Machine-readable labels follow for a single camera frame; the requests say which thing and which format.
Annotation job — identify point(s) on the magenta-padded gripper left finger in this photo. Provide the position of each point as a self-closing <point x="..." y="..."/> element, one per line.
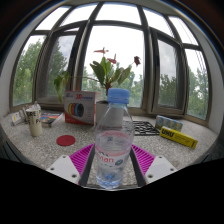
<point x="63" y="166"/>

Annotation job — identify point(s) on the red and white filament box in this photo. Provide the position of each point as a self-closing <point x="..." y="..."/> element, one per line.
<point x="80" y="108"/>

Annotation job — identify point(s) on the long yellow box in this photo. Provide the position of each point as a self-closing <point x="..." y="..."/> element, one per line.
<point x="178" y="137"/>

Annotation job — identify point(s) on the potted plant in white pot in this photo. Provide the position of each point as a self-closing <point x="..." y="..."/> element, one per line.
<point x="106" y="71"/>

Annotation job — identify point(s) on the clear blue-capped water bottle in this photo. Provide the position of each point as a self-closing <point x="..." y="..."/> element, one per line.
<point x="113" y="146"/>

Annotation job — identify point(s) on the flat round red coaster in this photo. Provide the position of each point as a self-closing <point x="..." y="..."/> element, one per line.
<point x="65" y="140"/>

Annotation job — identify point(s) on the black grid trivet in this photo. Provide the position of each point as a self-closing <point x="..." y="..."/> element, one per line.
<point x="145" y="128"/>

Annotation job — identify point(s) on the small white and yellow box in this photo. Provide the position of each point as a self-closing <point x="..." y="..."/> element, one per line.
<point x="16" y="118"/>

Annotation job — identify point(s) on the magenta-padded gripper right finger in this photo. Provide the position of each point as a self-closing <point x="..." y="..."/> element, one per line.
<point x="160" y="166"/>

